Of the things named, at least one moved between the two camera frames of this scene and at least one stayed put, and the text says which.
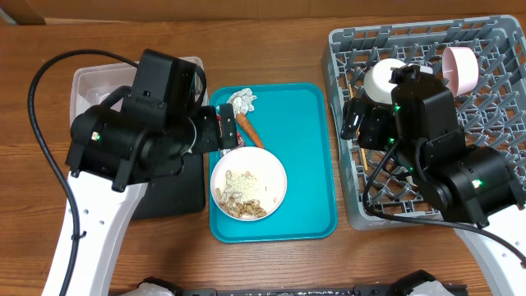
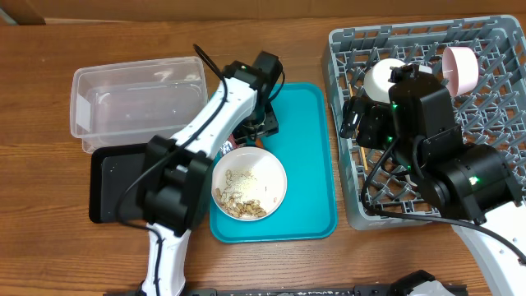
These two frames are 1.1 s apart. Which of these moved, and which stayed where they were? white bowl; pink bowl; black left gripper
Moved: black left gripper
Stayed: white bowl; pink bowl
